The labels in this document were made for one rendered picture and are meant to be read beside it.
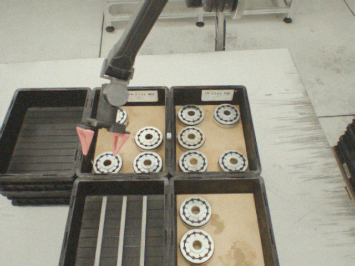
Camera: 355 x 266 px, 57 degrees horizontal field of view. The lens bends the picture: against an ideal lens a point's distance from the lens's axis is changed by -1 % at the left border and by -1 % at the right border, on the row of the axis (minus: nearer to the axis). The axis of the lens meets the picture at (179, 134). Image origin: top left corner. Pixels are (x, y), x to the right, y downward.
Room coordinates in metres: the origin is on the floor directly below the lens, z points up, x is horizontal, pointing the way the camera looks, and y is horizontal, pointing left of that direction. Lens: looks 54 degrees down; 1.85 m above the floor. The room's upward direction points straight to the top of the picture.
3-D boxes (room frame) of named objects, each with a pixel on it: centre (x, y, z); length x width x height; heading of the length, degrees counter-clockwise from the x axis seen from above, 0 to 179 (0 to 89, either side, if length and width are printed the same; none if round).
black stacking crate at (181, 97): (0.72, -0.11, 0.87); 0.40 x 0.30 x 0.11; 1
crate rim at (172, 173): (0.72, -0.11, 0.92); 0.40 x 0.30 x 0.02; 1
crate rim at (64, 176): (0.71, 0.49, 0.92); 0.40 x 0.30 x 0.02; 1
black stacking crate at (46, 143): (0.71, 0.49, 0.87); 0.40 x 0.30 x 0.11; 1
